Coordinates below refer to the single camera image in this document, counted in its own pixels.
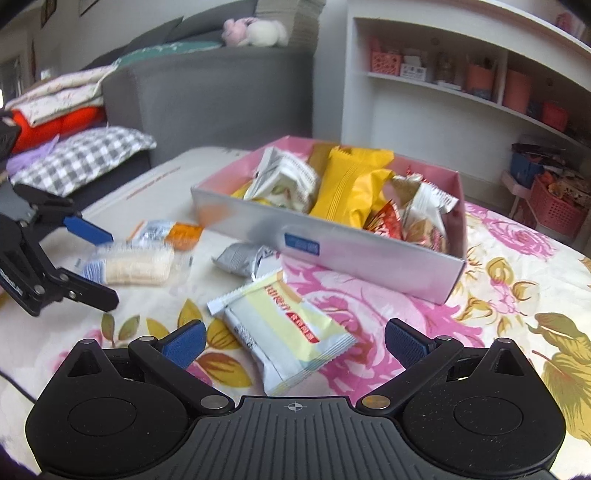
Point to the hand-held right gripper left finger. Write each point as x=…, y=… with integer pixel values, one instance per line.
x=184, y=346

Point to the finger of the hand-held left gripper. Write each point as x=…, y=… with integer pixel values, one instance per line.
x=87, y=290
x=87, y=230

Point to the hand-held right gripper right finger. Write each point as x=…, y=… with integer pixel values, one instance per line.
x=406, y=346

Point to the long clear bread packet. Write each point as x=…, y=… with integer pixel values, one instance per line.
x=134, y=265

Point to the pink cardboard box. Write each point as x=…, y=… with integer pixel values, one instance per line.
x=369, y=258

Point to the pale yellow snack packet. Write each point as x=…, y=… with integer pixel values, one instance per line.
x=286, y=332

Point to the small red snack packet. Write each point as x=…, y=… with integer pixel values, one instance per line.
x=383, y=221

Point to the large yellow snack packet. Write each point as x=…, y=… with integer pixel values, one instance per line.
x=341, y=180
x=376, y=189

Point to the grey checked pillow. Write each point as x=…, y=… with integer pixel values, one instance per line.
x=92, y=152

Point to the orange and white snack packet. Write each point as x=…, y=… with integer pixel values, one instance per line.
x=180, y=235

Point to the purple cloth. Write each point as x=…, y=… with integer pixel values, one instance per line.
x=32, y=154

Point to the grey snack packet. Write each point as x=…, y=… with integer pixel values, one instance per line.
x=240, y=258

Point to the folded orange blanket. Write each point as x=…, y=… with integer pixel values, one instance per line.
x=55, y=127

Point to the folded pale floral blanket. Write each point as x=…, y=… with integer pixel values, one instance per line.
x=60, y=90

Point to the white and beige snack packet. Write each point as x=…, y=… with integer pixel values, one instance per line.
x=429, y=203

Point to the grey sofa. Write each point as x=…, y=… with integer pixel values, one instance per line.
x=207, y=92

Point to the white green-print snack packet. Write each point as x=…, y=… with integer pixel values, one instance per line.
x=286, y=177

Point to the teal cushion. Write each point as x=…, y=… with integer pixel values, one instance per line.
x=171, y=50

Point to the dark grey cushion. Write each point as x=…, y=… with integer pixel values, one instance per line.
x=147, y=34

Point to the large pink plastic basket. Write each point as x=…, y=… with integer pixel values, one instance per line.
x=558, y=207

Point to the blue storage box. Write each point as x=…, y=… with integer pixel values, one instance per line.
x=524, y=168

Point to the white shelf unit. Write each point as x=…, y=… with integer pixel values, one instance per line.
x=415, y=110

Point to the pink plush toy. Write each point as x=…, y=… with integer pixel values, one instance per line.
x=238, y=32

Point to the white plush toy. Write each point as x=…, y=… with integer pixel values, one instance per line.
x=268, y=33

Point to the small red basket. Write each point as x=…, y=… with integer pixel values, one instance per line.
x=554, y=116

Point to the white labelled box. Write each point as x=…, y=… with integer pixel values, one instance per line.
x=413, y=71

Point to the orange container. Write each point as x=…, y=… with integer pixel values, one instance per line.
x=517, y=91
x=480, y=79

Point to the clear jar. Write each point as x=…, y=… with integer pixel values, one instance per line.
x=448, y=71

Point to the small pink basket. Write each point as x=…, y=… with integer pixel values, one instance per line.
x=384, y=63

